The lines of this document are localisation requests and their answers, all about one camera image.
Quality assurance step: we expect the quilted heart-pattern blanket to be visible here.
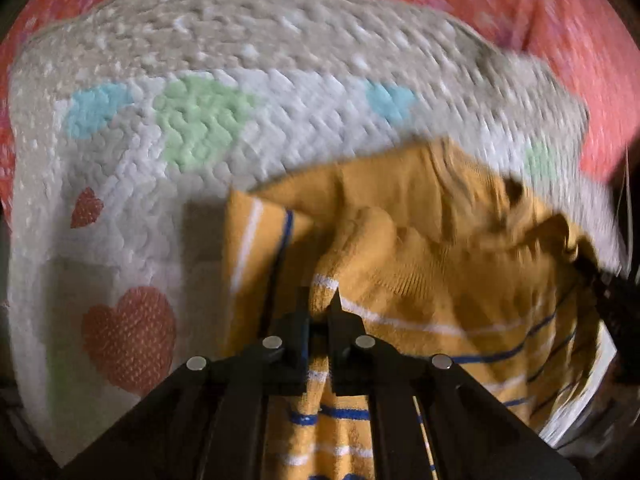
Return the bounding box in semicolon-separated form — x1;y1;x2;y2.
8;0;624;464

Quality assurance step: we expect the red floral bedsheet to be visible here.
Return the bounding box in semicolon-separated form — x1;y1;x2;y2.
0;0;640;231

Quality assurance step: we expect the yellow striped knit sweater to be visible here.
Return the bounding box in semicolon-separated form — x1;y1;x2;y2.
219;136;604;480

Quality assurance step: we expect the white cable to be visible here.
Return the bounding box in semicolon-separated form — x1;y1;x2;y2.
612;146;633;276

